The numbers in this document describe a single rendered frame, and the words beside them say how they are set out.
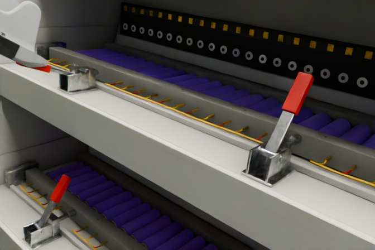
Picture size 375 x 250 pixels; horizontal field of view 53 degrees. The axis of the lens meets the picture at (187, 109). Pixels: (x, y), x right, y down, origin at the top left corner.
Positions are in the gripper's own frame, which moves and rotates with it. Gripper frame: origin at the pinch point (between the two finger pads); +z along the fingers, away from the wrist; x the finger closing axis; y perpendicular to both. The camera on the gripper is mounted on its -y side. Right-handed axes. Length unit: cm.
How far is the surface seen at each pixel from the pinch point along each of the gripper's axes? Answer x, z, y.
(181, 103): -12.9, 10.6, 2.8
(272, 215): -28.9, 5.5, -3.1
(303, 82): -26.9, 6.1, 7.4
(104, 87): -2.4, 8.9, 1.2
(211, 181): -23.1, 5.4, -3.0
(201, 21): -5.0, 17.2, 15.5
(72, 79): -1.0, 5.1, 0.4
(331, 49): -23.7, 17.3, 15.2
